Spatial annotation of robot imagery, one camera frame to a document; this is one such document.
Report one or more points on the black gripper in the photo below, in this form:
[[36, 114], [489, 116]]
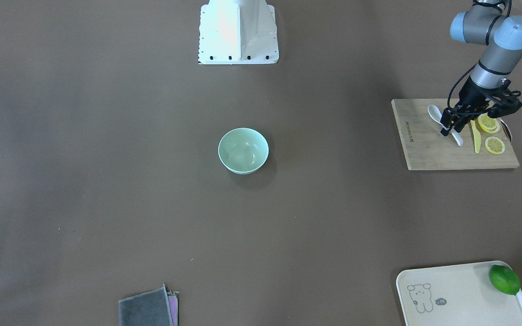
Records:
[[472, 93]]

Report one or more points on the white ceramic spoon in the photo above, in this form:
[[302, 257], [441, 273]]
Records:
[[436, 115]]

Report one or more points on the light green bowl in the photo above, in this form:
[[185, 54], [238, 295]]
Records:
[[243, 151]]

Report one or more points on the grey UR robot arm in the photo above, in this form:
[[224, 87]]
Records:
[[486, 84]]

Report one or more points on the yellow plastic knife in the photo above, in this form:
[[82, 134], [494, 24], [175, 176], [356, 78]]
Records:
[[476, 136]]

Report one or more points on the upper lemon slice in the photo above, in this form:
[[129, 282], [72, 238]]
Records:
[[488, 124]]

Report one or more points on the lemon slice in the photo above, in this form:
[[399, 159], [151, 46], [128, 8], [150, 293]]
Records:
[[494, 145], [488, 124]]

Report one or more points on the bamboo cutting board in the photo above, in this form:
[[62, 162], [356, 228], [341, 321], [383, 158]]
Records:
[[425, 148]]

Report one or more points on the lower lemon slice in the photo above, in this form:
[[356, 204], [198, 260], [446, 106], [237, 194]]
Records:
[[494, 145]]

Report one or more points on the green lime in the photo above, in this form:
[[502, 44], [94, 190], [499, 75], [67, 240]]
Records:
[[504, 279]]

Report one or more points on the beige cartoon tray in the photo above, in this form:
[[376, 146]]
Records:
[[456, 295]]

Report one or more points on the grey folded cloth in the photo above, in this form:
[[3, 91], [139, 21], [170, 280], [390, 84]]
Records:
[[158, 307]]

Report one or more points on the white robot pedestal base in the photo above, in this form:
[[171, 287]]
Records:
[[238, 32]]

